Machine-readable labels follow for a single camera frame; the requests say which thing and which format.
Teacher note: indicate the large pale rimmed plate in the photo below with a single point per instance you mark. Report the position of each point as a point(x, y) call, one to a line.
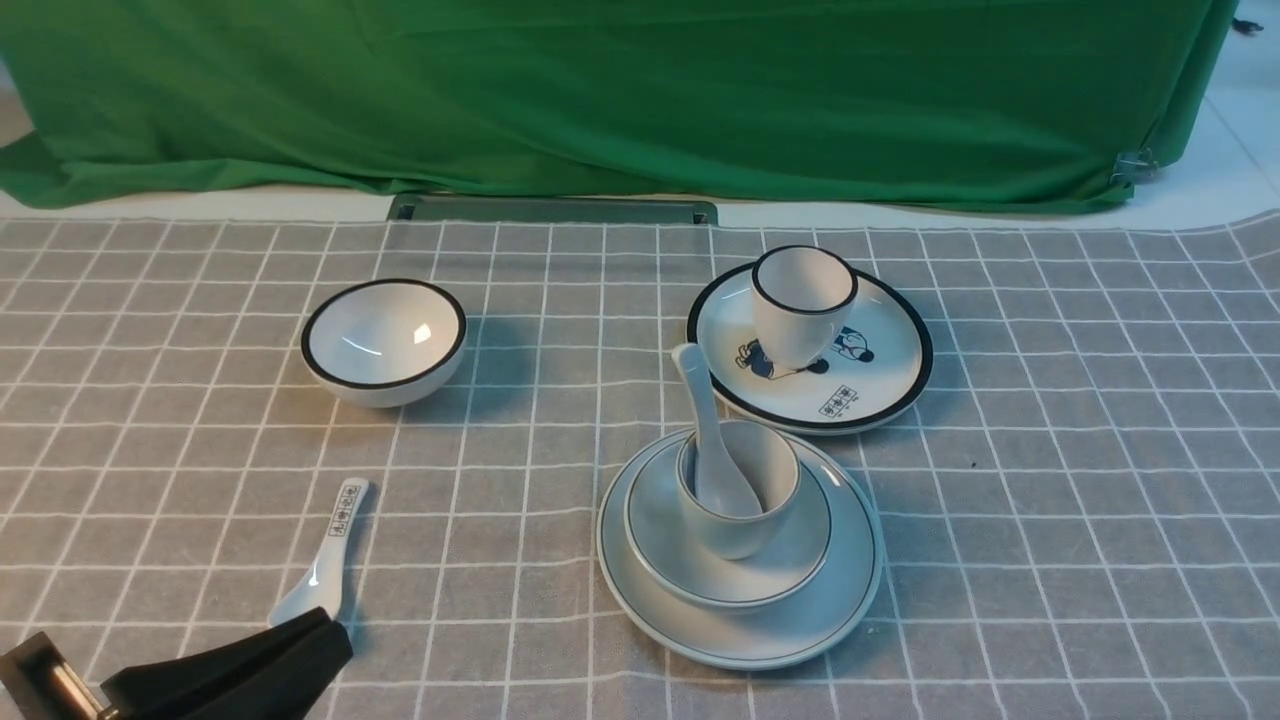
point(780, 634)

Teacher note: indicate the black rimmed white cup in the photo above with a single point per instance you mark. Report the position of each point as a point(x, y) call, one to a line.
point(801, 298)

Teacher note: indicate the metal binder clip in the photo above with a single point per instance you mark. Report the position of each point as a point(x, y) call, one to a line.
point(1134, 167)

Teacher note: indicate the grey checked tablecloth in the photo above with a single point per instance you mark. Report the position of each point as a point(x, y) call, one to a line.
point(1080, 510)

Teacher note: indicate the black rimmed cartoon plate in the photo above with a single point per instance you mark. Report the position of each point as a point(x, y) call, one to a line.
point(878, 365)

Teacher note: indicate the white spoon with print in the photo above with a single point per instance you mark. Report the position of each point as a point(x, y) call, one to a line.
point(321, 587)

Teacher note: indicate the pale grey rimmed cup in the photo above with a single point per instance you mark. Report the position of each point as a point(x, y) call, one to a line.
point(773, 469)

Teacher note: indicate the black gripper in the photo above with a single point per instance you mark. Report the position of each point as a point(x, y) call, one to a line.
point(277, 674)

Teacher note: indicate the plain white ceramic spoon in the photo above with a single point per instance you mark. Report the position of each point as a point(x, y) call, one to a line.
point(720, 484)

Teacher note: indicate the black rimmed white bowl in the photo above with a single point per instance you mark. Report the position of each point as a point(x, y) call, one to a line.
point(385, 343)

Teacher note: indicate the green backdrop cloth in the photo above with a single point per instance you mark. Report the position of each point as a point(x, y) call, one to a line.
point(1026, 107)

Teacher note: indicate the pale shallow bowl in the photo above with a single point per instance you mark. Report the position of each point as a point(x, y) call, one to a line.
point(675, 557)

